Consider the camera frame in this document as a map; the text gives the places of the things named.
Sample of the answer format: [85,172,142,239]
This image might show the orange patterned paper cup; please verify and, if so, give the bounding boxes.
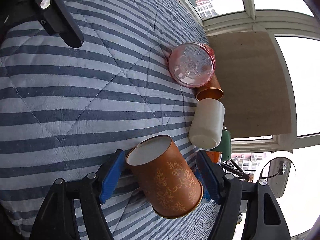
[126,135,204,219]

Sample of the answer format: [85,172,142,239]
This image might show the white plastic cup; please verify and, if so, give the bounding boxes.
[189,99,225,149]

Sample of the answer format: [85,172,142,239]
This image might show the phone holder clamp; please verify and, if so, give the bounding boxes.
[262,161,287,179]

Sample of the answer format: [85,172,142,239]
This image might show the black tripod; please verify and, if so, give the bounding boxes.
[221,159,250,181]

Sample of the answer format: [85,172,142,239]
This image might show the green metal flask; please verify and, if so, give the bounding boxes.
[212,126,232,161]

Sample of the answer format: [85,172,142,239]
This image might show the striped blue white quilt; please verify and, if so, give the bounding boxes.
[1,0,208,239]

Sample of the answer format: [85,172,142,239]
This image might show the red clear plastic bottle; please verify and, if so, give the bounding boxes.
[168,42,216,88]

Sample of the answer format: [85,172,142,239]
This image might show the wooden board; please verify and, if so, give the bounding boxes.
[208,31,291,138]

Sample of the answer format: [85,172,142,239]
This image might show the ring light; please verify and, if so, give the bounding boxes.
[259,157,297,180]

